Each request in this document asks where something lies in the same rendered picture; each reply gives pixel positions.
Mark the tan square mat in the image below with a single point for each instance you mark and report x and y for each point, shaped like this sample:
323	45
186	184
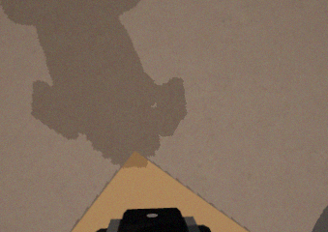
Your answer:
140	184

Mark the black die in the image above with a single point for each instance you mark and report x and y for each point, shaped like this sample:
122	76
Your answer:
153	220

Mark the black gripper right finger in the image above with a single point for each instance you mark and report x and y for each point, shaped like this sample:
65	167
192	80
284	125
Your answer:
193	227

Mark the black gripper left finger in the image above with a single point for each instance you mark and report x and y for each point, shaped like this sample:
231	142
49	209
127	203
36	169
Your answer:
113	226

